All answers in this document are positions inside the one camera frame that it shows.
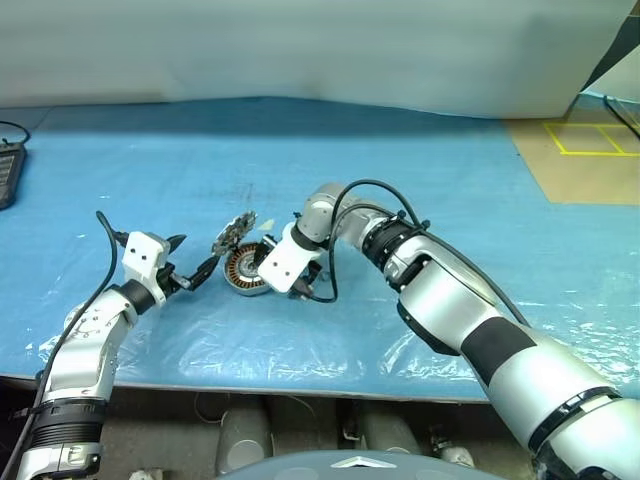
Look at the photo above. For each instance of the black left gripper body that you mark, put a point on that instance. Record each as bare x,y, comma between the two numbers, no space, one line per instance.
172,282

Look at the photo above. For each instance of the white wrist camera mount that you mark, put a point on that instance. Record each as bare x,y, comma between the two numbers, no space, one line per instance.
285,260
142,255

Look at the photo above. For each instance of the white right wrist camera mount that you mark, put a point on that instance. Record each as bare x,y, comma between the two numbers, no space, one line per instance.
285,260

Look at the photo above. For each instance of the small white scrap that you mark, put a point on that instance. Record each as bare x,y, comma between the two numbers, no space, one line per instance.
266,224

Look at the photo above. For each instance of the grey dome white chevron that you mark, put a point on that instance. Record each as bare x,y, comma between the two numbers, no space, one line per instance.
360,467

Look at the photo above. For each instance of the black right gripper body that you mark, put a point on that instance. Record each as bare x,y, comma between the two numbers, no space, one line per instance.
305,286

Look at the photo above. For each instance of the grey rounded cylinder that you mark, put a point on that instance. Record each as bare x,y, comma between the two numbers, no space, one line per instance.
392,425
245,435

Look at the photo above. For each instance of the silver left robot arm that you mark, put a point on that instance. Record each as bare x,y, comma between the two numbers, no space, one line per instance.
85,350

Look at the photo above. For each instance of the black flat device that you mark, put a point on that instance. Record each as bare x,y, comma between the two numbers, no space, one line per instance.
9,175

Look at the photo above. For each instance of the white backdrop sheet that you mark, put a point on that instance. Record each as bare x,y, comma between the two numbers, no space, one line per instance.
300,50

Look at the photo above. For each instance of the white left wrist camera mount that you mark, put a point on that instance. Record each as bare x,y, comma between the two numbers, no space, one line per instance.
142,255

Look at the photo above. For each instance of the silver motor housing copper windings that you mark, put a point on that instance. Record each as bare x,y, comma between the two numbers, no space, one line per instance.
244,274

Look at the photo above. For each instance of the brown cardboard sheet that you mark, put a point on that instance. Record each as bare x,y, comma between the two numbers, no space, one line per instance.
590,175

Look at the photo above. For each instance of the silver motor lid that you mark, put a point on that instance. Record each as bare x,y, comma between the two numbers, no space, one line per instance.
232,232

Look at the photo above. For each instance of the blue plastic table cover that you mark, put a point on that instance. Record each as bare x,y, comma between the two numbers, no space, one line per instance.
350,150

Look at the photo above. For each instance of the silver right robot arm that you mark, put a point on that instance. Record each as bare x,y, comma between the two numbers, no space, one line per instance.
450,290

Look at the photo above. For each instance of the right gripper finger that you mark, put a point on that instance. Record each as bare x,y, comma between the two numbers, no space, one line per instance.
268,244

